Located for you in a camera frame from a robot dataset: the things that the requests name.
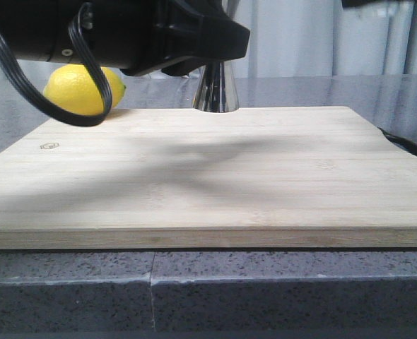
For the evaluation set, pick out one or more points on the light wooden cutting board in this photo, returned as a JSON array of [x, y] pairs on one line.
[[180, 178]]

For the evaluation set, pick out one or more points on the silver steel jigger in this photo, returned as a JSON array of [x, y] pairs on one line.
[[216, 92]]

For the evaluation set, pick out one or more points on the black cutting board handle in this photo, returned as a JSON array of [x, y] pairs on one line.
[[405, 144]]

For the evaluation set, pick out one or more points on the grey curtain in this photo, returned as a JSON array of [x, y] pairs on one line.
[[321, 38]]

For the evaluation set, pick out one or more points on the yellow lemon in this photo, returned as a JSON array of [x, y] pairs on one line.
[[71, 88]]

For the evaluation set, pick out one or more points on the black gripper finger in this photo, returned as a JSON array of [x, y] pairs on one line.
[[183, 30]]

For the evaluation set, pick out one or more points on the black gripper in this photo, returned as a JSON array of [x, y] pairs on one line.
[[362, 3], [126, 35]]

